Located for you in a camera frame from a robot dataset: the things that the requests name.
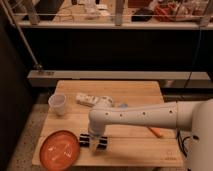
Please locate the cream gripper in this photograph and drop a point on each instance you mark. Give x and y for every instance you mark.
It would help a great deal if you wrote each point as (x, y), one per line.
(93, 143)

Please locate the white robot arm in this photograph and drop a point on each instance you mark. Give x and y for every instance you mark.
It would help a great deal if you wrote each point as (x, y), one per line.
(193, 116)

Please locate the white ceramic cup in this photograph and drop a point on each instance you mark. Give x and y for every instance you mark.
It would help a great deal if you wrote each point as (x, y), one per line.
(57, 103)

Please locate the wooden cutting board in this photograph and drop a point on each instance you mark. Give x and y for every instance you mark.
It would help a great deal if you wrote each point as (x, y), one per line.
(127, 145)

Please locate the orange plate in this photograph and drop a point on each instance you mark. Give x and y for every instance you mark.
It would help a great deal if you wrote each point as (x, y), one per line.
(59, 151)

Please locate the white plastic bottle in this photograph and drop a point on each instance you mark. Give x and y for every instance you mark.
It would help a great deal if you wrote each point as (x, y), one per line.
(86, 99)

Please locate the orange marker pen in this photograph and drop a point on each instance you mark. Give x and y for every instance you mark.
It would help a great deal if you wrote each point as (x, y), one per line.
(156, 131)

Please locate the metal pole with clamp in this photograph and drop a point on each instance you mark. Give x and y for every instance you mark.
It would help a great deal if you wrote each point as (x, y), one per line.
(34, 19)

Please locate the grey metal rail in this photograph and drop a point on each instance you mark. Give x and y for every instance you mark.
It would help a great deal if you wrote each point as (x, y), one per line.
(190, 80)

